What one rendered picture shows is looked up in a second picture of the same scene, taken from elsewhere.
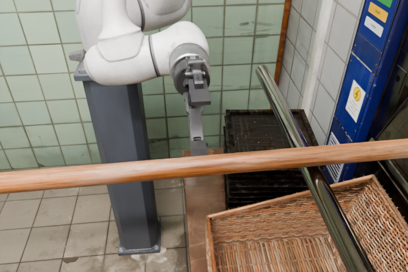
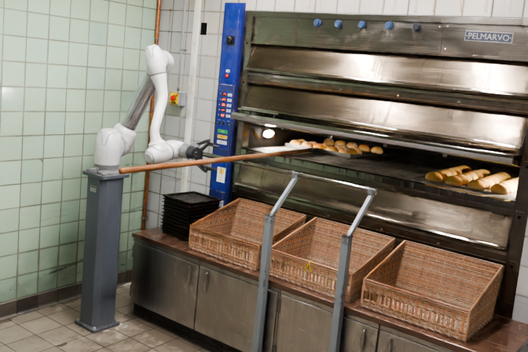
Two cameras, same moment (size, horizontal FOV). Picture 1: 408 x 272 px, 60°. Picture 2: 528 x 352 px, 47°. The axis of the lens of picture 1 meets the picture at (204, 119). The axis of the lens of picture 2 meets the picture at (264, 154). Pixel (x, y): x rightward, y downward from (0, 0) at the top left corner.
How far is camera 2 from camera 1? 327 cm
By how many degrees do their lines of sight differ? 52
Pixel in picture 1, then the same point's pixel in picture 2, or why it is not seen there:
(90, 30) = (111, 152)
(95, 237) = (64, 333)
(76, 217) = (34, 331)
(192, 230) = (177, 247)
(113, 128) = (111, 210)
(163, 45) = (174, 145)
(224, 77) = not seen: hidden behind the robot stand
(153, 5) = (129, 141)
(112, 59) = (162, 150)
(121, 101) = (119, 192)
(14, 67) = not seen: outside the picture
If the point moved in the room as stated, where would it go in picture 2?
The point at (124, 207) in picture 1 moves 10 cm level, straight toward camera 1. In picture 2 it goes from (105, 278) to (119, 282)
